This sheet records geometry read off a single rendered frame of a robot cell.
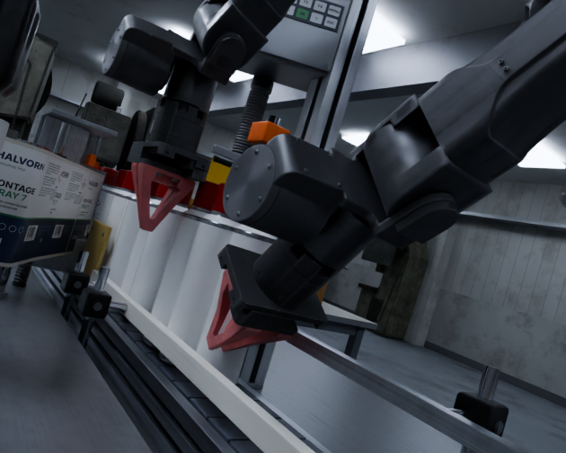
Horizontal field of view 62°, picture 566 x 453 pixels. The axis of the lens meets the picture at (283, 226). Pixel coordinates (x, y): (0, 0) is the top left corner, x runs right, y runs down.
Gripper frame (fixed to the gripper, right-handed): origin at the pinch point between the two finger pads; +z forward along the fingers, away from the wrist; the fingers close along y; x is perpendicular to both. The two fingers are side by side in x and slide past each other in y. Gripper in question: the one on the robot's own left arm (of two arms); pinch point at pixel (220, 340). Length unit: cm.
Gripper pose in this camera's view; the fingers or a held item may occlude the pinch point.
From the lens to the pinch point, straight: 47.7
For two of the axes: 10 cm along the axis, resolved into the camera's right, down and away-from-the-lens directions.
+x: 3.0, 7.0, -6.5
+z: -6.2, 6.6, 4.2
